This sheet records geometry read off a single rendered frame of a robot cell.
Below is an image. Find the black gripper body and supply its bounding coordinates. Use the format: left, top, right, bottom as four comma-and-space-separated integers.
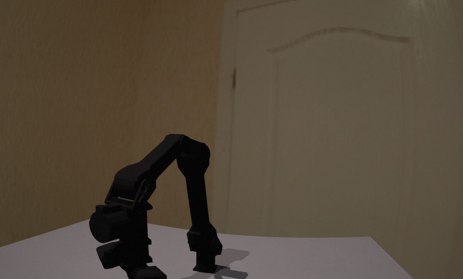
121, 235, 167, 279

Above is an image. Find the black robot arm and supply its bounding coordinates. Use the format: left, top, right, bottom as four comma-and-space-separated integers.
89, 134, 223, 274

